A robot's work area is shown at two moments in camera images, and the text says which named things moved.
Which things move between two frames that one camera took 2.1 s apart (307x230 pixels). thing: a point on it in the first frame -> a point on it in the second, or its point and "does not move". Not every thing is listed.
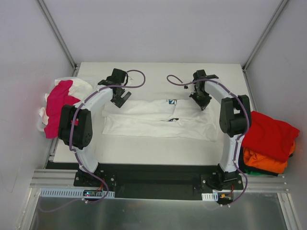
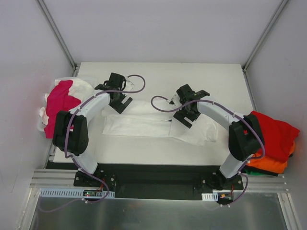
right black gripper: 201,97 -> 186,118
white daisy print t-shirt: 182,118 does not move
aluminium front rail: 54,178 does not move
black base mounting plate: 179,182 does not move
